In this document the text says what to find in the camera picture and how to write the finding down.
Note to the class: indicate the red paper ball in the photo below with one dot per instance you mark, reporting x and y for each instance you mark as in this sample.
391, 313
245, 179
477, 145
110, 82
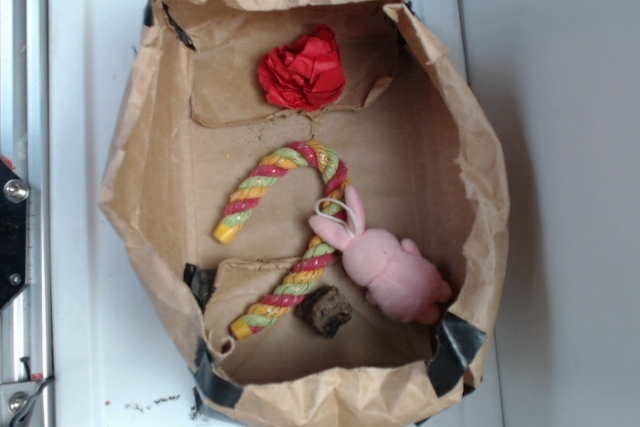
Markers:
306, 74

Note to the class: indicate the brown paper lined box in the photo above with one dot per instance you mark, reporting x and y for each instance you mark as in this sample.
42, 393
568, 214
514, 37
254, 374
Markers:
420, 150

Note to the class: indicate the pink plush bunny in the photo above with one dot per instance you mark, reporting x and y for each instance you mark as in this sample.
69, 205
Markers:
396, 277

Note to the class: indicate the dark brown rock chunk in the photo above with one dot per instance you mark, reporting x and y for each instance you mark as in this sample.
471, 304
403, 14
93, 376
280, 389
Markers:
326, 310

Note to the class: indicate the striped rope candy cane toy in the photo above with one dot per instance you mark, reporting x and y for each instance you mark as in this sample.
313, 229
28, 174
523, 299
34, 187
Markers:
302, 277

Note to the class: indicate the black metal bracket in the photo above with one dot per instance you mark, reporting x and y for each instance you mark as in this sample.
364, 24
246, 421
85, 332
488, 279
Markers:
13, 233

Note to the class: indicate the aluminium frame rail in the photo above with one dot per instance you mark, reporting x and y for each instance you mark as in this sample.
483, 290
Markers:
27, 371

